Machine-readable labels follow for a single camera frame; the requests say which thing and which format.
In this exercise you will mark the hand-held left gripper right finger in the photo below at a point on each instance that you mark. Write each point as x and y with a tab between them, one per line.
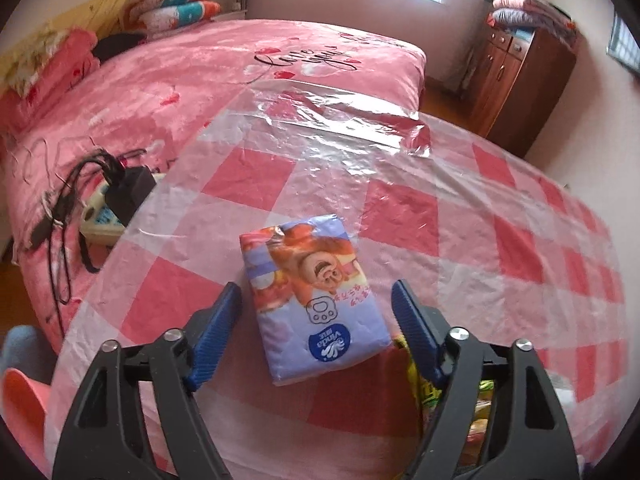
412	320

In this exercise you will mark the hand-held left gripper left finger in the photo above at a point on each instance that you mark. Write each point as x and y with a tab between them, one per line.
220	320

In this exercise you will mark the purple cartoon tissue pack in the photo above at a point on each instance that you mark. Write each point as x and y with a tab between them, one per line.
310	290

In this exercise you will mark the pink checkered tablecloth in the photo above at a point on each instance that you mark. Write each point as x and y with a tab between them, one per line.
480	240

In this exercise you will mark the colourful snack packet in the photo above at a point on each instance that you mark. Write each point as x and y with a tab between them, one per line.
480	410

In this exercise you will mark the black charger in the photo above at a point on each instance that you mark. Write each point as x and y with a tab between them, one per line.
130	192

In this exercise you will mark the cream power strip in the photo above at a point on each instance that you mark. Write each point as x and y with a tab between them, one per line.
97	222

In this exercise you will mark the blue cloth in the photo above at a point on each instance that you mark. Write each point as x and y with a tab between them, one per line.
27	350

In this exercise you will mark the black power bank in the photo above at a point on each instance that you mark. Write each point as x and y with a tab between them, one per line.
42	227

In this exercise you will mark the orange plastic chair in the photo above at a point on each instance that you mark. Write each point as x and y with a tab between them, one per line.
22	400

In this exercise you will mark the pink bed blanket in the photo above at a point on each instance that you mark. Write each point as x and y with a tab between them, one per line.
200	70

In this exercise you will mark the wooden cabinet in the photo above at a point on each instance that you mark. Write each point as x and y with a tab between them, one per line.
520	90

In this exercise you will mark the black cloth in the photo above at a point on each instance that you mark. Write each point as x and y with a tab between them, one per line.
117	47

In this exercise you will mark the folded pink quilt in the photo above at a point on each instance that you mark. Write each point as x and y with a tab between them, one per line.
55	70

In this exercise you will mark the folded blankets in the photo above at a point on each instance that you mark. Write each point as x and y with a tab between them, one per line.
530	15

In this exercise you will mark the yellow floral quilt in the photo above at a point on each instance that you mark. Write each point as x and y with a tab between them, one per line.
30	52

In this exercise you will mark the yellow headboard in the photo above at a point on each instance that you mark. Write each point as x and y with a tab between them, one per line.
110	5

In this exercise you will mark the black television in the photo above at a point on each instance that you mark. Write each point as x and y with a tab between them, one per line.
625	45

